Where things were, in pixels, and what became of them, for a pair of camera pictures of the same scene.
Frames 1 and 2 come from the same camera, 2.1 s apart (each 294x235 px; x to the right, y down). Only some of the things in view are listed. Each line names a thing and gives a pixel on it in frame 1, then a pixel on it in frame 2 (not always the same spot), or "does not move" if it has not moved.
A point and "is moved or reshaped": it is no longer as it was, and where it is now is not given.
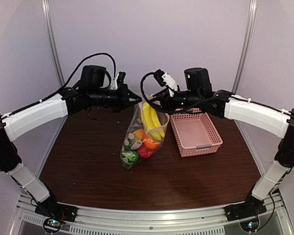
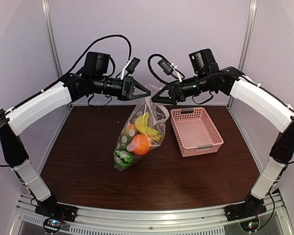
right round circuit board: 250,225 does not move
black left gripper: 123,102 to 127,87
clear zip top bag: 145,133 is moved or reshaped
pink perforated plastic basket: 196,134 does not move
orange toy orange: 150,143 to 145,144
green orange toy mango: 138,134 to 129,130
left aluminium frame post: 47,13 does not move
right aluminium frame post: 252,17 does not move
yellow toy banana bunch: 151,121 to 141,126
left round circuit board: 52,225 does not move
